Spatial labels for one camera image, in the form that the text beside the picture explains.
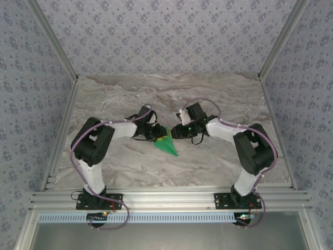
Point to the green paper sheet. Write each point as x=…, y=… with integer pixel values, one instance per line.
x=169, y=147

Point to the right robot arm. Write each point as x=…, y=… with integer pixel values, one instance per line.
x=255, y=151

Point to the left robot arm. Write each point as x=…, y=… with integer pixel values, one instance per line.
x=91, y=145

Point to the grey metal panel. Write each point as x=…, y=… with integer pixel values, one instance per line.
x=169, y=237

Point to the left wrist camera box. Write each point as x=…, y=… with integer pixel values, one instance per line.
x=151, y=119

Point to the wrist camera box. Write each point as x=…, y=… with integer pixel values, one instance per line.
x=151, y=119
x=183, y=116

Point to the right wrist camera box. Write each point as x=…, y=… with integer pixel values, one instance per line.
x=183, y=116

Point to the aluminium cross rail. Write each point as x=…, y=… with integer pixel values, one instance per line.
x=169, y=200

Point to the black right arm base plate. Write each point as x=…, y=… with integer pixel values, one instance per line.
x=222, y=201

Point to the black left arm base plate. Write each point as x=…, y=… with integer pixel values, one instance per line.
x=114, y=203

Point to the aluminium left side rail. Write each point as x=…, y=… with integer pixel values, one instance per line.
x=66, y=122

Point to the aluminium right side rail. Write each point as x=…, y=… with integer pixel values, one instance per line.
x=274, y=122

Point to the aluminium right frame post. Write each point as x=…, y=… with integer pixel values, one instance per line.
x=283, y=39

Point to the aluminium frame post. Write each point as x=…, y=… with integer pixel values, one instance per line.
x=53, y=40
x=283, y=39

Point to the aluminium left frame post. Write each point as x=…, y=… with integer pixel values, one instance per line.
x=53, y=40

